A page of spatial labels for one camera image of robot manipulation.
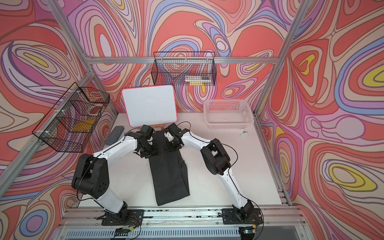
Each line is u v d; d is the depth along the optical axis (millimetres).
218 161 599
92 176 454
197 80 822
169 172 865
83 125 714
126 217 687
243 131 1068
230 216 730
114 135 1038
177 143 842
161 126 1068
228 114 1185
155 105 1032
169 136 925
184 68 991
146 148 752
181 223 733
